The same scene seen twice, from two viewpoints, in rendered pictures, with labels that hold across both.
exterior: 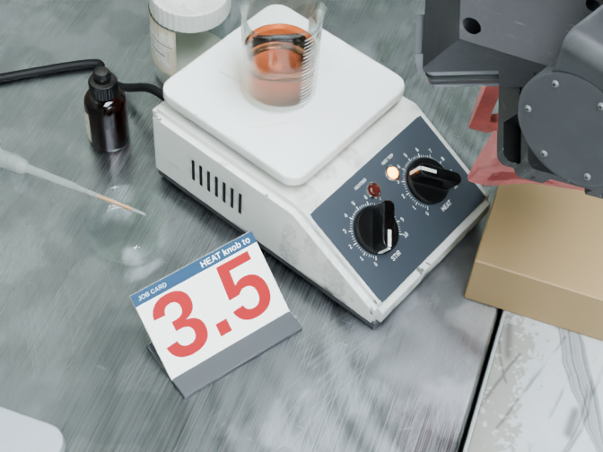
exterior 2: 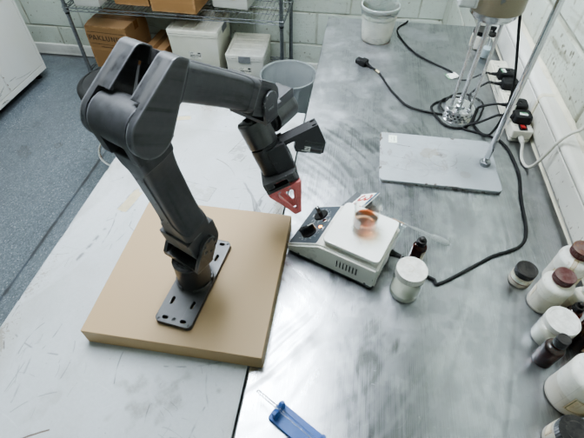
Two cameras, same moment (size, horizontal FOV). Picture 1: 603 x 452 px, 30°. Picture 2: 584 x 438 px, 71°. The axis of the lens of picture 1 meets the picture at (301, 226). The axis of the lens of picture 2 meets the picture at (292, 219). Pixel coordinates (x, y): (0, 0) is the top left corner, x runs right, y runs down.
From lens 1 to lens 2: 1.04 m
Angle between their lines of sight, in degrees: 79
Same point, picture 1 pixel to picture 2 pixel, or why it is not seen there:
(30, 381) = (394, 190)
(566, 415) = (262, 204)
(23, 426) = (389, 177)
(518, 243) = (279, 222)
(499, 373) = (279, 210)
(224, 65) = (383, 233)
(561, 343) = not seen: hidden behind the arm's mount
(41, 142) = (434, 252)
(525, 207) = (277, 233)
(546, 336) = not seen: hidden behind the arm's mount
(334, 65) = (348, 240)
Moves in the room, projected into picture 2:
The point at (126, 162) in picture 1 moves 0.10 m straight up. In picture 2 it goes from (405, 249) to (415, 220)
